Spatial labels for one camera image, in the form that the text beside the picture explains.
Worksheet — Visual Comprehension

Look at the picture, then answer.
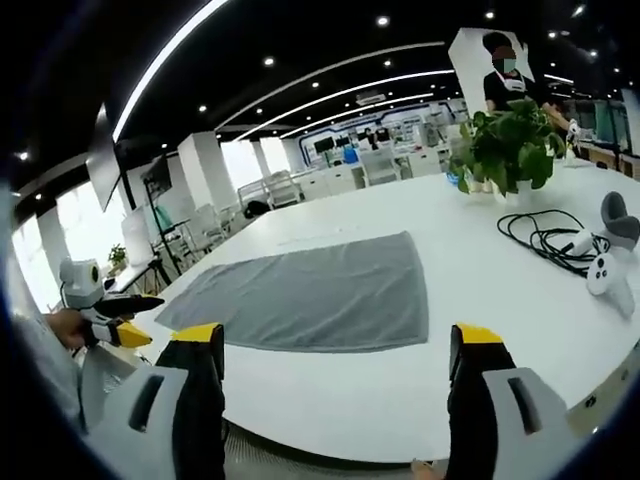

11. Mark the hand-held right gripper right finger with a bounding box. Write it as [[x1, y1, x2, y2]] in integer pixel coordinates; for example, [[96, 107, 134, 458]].
[[447, 323, 572, 480]]

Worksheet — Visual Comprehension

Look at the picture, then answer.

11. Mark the white metal cart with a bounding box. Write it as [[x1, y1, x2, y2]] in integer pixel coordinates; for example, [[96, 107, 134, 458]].
[[236, 169, 305, 211]]

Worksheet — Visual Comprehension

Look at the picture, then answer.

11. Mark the grey ring-shaped strap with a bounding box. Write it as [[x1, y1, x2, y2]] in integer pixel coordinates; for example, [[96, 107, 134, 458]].
[[601, 190, 640, 250]]

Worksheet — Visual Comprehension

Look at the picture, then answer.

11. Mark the black tripod stand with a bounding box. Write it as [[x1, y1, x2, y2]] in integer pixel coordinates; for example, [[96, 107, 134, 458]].
[[141, 174, 184, 291]]

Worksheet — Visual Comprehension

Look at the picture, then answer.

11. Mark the grey towel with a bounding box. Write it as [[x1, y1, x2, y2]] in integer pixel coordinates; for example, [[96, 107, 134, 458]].
[[154, 230, 431, 354]]

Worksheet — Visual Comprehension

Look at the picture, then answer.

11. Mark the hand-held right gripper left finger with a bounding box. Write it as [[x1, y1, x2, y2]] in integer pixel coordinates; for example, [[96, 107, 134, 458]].
[[82, 323, 226, 480]]

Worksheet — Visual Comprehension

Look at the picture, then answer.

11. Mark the person's left hand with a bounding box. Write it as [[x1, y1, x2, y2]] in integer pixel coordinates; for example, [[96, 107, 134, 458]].
[[43, 308, 95, 352]]

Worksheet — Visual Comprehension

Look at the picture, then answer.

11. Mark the person's right hand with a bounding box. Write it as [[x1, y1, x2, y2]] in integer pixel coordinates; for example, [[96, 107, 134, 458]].
[[410, 459, 448, 480]]

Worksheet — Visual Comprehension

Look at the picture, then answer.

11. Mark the black cable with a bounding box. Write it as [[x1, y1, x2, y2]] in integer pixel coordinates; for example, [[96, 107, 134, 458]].
[[496, 209, 612, 277]]

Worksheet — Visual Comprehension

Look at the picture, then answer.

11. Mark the white table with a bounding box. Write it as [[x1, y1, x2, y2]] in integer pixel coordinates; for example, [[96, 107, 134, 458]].
[[82, 157, 640, 466]]

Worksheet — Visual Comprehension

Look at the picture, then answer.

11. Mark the white chair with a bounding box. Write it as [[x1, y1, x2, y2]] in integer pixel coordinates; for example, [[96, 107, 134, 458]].
[[358, 149, 402, 188]]

